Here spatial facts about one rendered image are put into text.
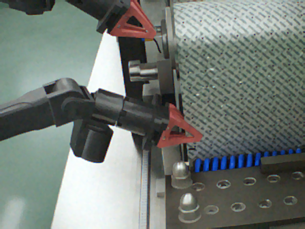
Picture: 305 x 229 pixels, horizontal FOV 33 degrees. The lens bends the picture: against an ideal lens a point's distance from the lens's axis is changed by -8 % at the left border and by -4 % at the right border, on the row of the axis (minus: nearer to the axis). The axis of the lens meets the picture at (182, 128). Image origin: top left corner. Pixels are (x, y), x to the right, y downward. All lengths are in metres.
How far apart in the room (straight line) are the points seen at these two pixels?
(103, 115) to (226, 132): 0.22
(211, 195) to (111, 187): 0.34
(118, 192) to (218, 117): 0.32
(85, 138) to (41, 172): 2.07
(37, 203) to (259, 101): 1.96
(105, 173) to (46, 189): 1.64
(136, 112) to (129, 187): 0.29
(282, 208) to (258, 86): 0.22
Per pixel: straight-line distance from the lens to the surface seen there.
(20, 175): 3.04
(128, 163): 1.27
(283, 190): 0.92
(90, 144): 0.95
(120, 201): 1.15
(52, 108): 0.90
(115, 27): 0.92
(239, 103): 0.96
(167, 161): 1.10
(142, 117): 0.94
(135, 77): 1.01
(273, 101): 0.96
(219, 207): 0.89
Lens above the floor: 1.58
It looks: 30 degrees down
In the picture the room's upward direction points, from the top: 6 degrees counter-clockwise
